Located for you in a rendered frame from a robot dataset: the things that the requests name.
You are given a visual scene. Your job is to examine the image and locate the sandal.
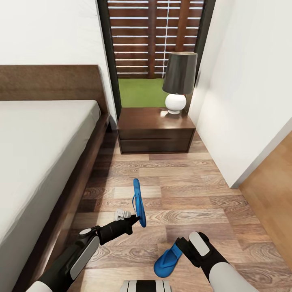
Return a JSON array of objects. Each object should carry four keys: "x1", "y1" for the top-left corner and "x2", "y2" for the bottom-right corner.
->
[
  {"x1": 154, "y1": 243, "x2": 183, "y2": 278},
  {"x1": 132, "y1": 178, "x2": 146, "y2": 228}
]

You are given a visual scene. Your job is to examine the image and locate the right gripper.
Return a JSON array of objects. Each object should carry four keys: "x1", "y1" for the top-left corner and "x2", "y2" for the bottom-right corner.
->
[{"x1": 175, "y1": 237, "x2": 200, "y2": 268}]

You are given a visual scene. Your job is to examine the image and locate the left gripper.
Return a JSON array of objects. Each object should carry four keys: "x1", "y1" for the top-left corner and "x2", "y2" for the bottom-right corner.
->
[{"x1": 108, "y1": 215, "x2": 140, "y2": 240}]

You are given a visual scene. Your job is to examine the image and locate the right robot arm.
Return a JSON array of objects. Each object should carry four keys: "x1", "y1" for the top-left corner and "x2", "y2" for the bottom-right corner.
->
[{"x1": 175, "y1": 231, "x2": 259, "y2": 292}]

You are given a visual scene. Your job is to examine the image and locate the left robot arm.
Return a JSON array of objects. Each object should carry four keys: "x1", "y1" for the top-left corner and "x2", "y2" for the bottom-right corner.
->
[{"x1": 26, "y1": 208, "x2": 140, "y2": 292}]

